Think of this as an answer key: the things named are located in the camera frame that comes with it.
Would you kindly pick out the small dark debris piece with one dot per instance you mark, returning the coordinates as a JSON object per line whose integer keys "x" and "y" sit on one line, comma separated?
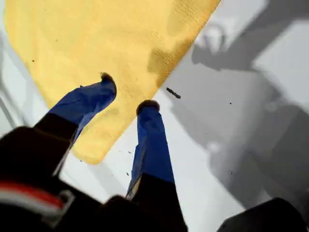
{"x": 173, "y": 93}

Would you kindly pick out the yellow towel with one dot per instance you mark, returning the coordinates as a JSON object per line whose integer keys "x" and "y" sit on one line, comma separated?
{"x": 96, "y": 36}

